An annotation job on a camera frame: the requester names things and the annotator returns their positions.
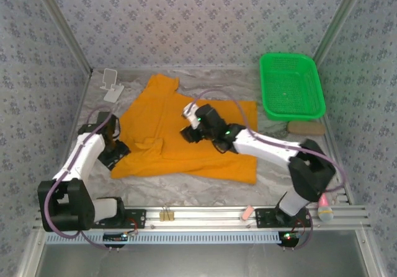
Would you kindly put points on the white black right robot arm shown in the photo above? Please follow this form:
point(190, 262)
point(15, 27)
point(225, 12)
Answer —
point(263, 148)

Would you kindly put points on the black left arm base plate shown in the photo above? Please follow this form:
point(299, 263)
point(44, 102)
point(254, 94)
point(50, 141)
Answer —
point(136, 218)

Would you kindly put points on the pink toy microphone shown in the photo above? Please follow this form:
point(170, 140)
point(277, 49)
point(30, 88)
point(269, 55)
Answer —
point(325, 213)

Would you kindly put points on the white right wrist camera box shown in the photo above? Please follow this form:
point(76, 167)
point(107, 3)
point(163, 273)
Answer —
point(189, 112)

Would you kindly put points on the orange t-shirt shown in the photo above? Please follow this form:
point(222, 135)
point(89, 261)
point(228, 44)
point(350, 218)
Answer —
point(173, 153)

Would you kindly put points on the aluminium frame post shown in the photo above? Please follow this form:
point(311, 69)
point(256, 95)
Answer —
point(338, 18)
point(64, 26)

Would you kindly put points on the aluminium mounting rail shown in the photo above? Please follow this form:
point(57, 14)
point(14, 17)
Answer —
point(201, 216)

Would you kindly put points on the green plastic basket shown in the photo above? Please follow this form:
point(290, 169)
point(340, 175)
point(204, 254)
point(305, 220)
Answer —
point(291, 88)

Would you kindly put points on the white phone stand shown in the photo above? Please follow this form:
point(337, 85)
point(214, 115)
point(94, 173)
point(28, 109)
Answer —
point(112, 94)

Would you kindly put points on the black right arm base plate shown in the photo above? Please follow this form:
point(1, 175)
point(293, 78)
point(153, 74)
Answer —
point(263, 219)

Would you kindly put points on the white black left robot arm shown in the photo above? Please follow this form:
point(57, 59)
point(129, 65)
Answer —
point(87, 156)

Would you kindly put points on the small pink eraser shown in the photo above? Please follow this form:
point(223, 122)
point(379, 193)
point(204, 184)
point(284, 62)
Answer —
point(247, 213)

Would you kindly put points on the grey metal panel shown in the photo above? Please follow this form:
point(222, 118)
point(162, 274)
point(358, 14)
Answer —
point(198, 261)

